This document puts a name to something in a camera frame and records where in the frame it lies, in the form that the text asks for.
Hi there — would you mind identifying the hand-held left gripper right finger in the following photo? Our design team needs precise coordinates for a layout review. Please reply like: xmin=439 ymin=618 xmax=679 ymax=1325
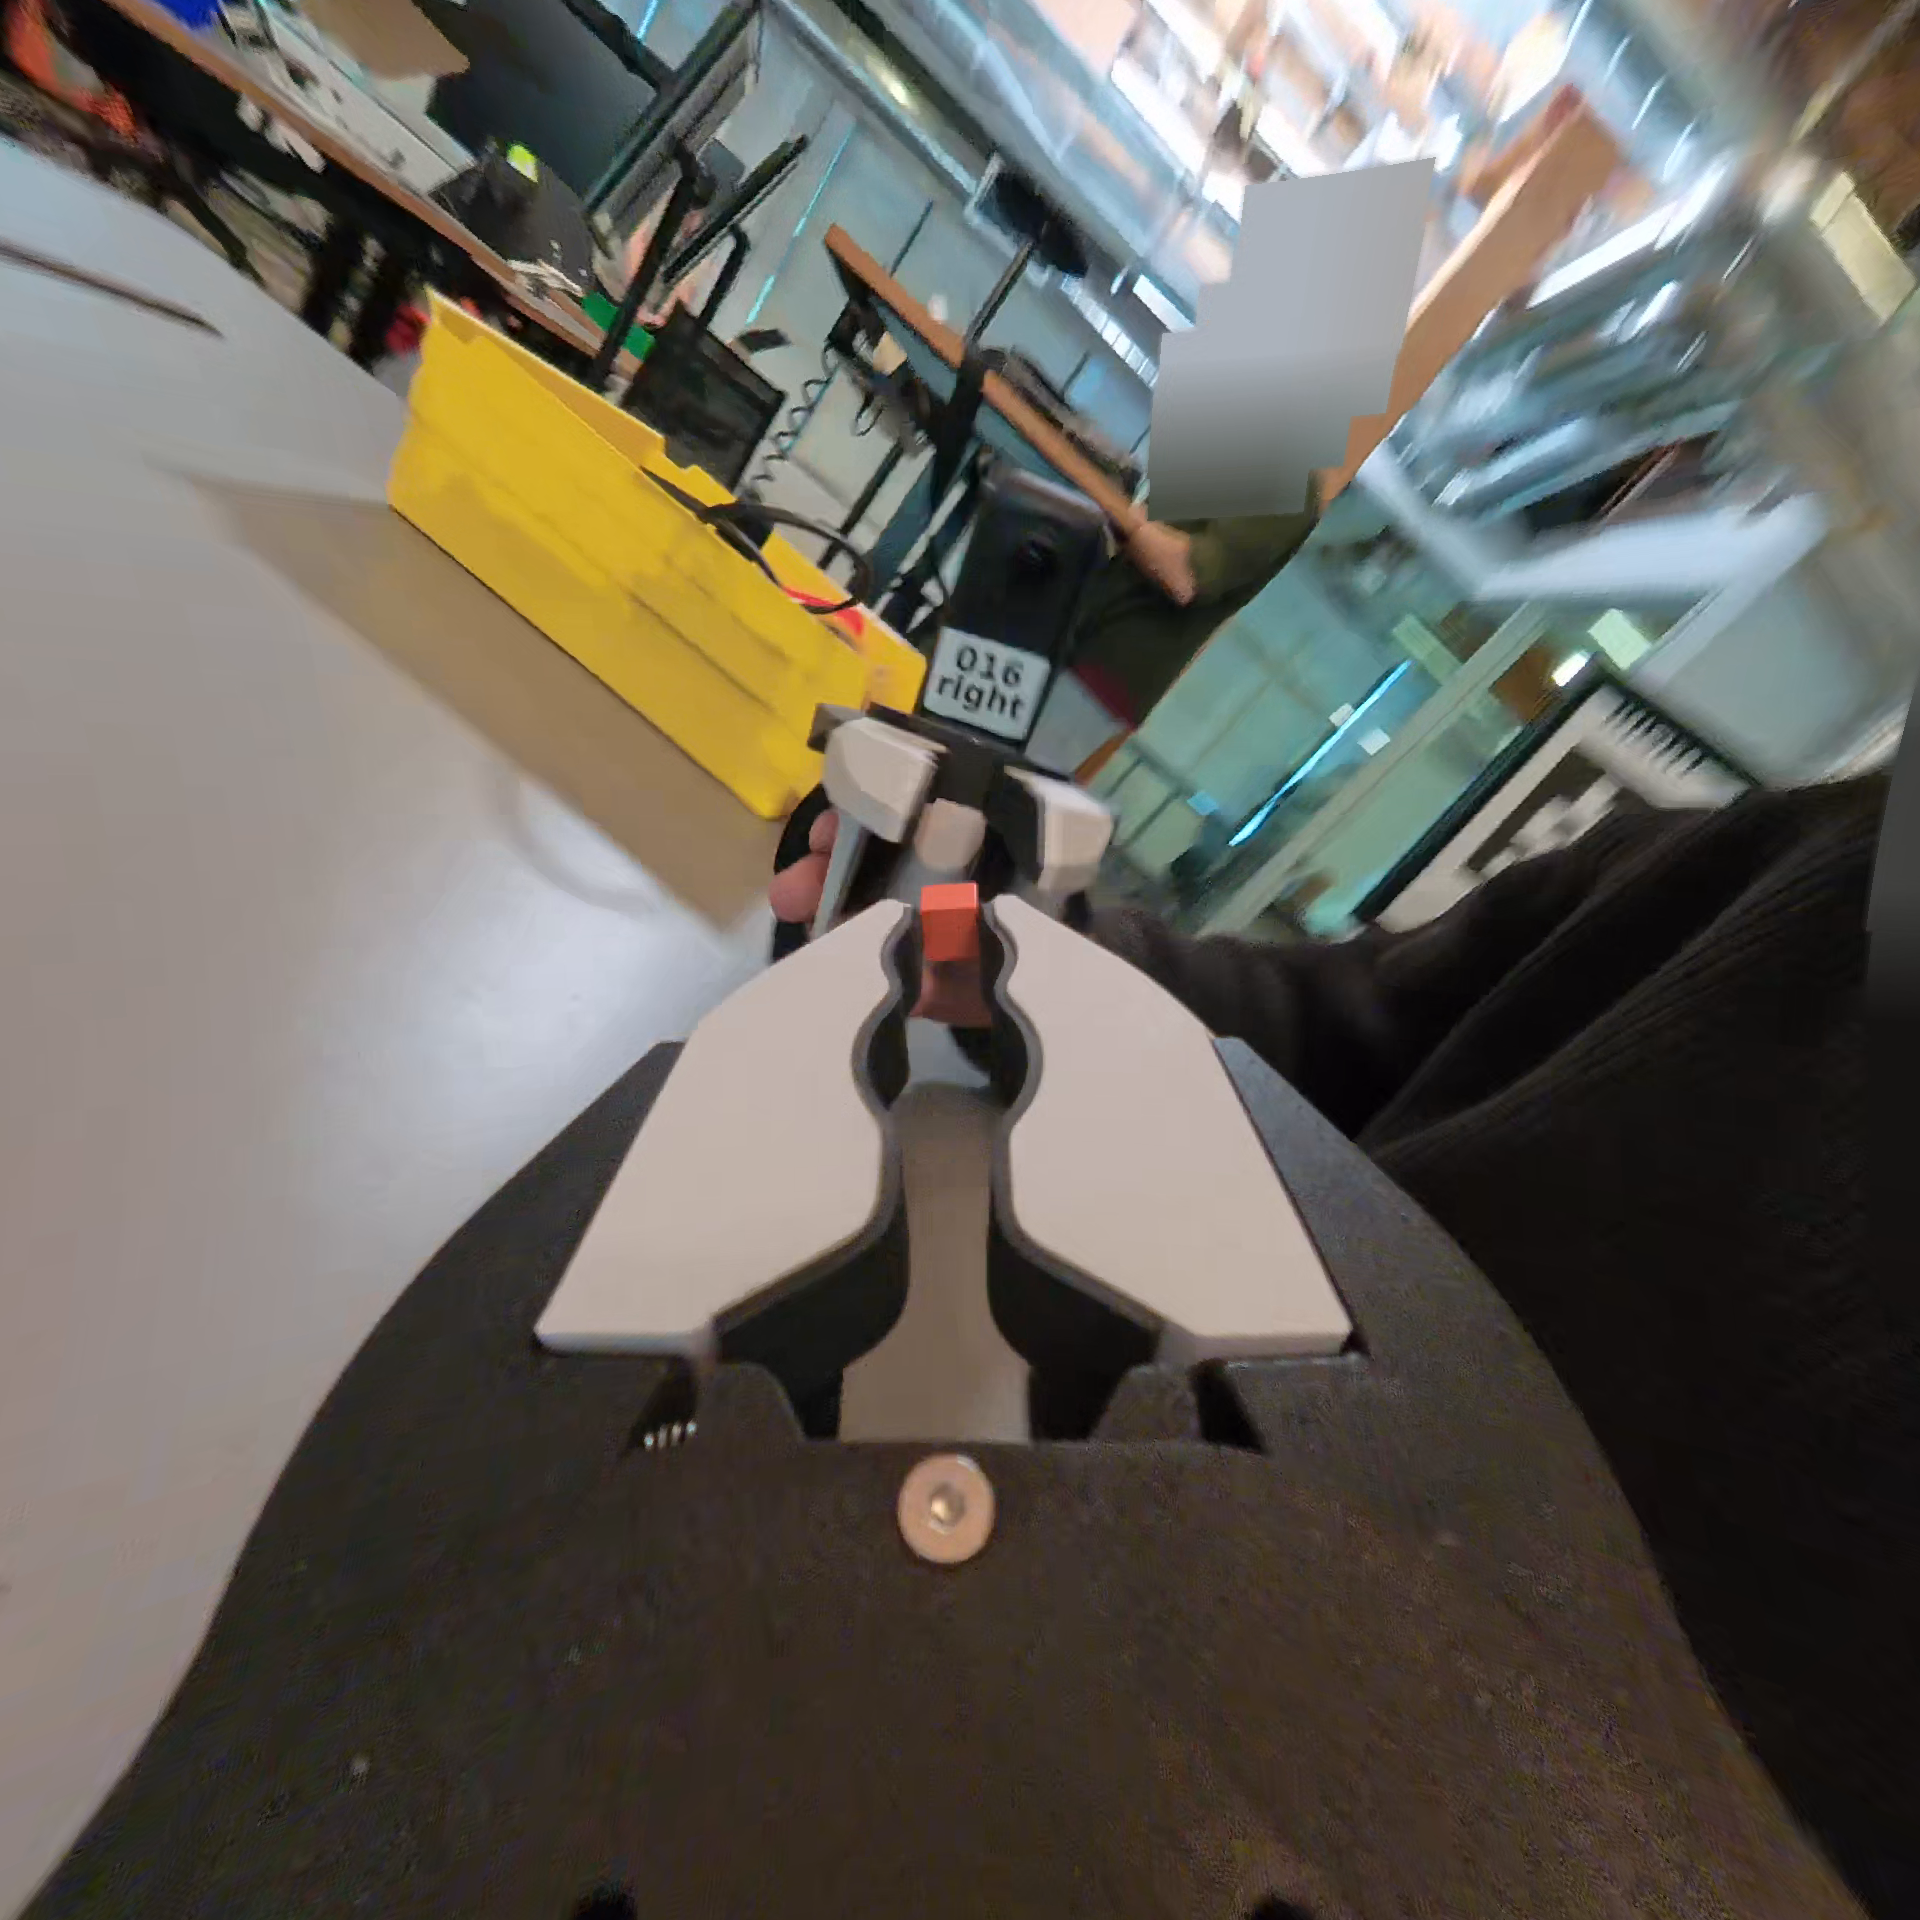
xmin=983 ymin=897 xmax=1358 ymax=1443

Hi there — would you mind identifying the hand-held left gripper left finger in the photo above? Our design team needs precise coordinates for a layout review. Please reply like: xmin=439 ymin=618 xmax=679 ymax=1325
xmin=534 ymin=900 xmax=913 ymax=1443

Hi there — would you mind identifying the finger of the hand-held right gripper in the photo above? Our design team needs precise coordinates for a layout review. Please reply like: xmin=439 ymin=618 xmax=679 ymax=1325
xmin=997 ymin=768 xmax=1119 ymax=921
xmin=808 ymin=717 xmax=950 ymax=939

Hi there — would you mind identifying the person's right hand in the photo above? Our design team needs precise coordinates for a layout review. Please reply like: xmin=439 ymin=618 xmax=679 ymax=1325
xmin=767 ymin=840 xmax=1000 ymax=1033

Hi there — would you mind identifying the black desk wooden edge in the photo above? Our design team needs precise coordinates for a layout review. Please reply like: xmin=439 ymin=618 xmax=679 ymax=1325
xmin=822 ymin=224 xmax=1160 ymax=545

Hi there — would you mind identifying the yellow storage bin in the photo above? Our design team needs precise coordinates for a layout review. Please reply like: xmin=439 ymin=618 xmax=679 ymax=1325
xmin=384 ymin=289 xmax=928 ymax=824

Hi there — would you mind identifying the framed tag sign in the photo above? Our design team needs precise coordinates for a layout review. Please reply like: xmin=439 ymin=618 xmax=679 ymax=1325
xmin=1370 ymin=675 xmax=1759 ymax=935

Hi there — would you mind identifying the wooden top workbench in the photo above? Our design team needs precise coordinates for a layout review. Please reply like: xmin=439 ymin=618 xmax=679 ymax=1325
xmin=105 ymin=0 xmax=639 ymax=378

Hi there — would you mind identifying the black cable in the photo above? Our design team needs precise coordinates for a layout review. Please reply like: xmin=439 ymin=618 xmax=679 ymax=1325
xmin=697 ymin=503 xmax=874 ymax=609

